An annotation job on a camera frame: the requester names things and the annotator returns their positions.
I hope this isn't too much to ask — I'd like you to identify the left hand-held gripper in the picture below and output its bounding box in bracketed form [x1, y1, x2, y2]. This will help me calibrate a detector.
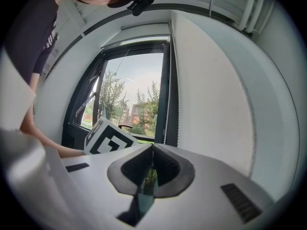
[83, 115, 139, 156]

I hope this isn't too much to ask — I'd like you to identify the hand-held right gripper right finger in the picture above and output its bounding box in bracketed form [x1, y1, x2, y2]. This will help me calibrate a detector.
[141, 143, 275, 230]

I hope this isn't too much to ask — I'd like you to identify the white roller blind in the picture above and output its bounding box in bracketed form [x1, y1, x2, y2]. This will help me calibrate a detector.
[100, 21, 171, 49]

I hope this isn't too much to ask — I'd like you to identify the black head camera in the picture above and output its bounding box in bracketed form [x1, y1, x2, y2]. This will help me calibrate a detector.
[127, 0, 154, 16]

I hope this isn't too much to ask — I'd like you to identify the black framed window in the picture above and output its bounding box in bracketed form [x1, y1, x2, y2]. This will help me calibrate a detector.
[61, 36, 179, 150]

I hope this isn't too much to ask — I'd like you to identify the person's left forearm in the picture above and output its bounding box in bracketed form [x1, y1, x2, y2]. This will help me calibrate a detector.
[19, 99, 86, 158]

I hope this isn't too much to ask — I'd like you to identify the person's dark shirt torso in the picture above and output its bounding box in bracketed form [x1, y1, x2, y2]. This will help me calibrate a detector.
[4, 0, 59, 86]

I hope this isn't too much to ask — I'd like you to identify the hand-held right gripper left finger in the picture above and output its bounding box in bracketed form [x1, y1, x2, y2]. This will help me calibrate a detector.
[59, 144, 154, 230]

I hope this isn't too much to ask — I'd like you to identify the white bead blind chain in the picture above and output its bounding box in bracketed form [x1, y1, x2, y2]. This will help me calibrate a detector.
[162, 20, 174, 145]

